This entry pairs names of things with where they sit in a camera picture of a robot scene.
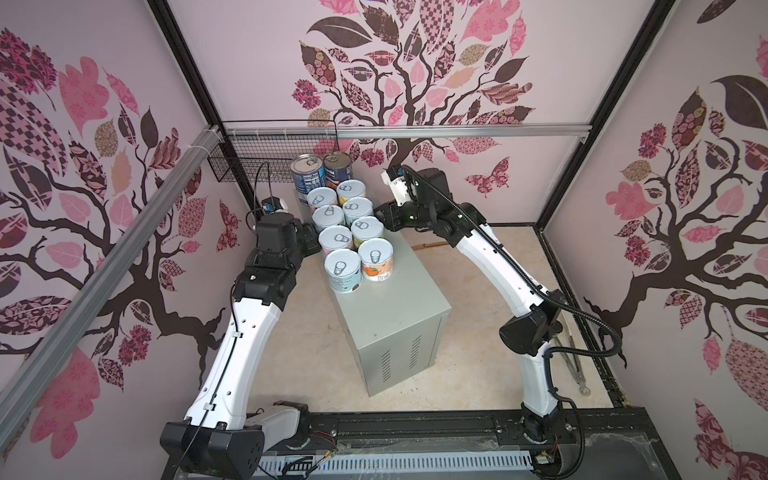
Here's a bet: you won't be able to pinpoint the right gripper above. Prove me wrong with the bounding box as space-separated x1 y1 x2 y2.
369 197 434 236

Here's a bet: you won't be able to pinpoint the pink labelled can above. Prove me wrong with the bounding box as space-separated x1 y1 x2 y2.
318 225 354 256
306 187 338 213

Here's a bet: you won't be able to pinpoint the white green labelled can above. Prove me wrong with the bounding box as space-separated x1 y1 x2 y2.
312 205 346 233

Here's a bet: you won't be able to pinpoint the pale blue labelled can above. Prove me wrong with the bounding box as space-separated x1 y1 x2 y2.
342 197 373 225

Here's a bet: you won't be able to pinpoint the orange labelled can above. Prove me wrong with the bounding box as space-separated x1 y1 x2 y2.
358 238 394 282

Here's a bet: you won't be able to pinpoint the teal labelled can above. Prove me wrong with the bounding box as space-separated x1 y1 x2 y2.
324 249 362 294

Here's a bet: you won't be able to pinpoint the yellow labelled can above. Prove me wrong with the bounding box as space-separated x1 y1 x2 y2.
336 179 367 206

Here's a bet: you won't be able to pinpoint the large blue labelled can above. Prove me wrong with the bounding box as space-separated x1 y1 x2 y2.
290 154 327 204

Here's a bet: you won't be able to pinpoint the dark red labelled can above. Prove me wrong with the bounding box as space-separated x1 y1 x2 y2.
323 151 353 189

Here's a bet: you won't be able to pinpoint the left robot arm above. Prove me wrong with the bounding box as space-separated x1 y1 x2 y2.
160 212 320 479

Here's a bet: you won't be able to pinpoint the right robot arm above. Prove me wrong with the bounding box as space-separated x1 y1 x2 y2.
375 166 622 444

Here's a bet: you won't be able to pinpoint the wooden knife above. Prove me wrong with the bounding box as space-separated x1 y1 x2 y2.
411 241 450 251

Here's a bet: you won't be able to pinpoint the grey metal cabinet box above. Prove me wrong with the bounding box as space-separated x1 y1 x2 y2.
320 227 451 396

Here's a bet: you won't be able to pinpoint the metal tongs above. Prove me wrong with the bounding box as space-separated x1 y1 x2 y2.
553 335 591 397

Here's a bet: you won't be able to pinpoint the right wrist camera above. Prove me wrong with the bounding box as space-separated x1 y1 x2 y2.
381 167 418 207

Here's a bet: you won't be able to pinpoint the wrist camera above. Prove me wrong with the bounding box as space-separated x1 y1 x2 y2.
261 196 288 214
381 167 418 207

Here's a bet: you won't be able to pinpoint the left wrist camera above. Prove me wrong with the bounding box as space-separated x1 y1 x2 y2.
261 196 288 214

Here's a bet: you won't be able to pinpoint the horizontal aluminium rail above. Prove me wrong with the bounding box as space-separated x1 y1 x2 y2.
226 123 592 140

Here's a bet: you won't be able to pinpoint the black wire basket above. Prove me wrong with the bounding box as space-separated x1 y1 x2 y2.
208 119 339 183

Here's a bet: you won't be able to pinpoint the white slotted cable duct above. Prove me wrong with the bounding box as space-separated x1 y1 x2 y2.
254 451 533 479

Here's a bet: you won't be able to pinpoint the diagonal aluminium rail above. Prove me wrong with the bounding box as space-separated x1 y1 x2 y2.
1 125 222 448

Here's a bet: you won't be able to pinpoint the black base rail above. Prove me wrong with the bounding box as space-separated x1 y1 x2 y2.
160 407 682 480

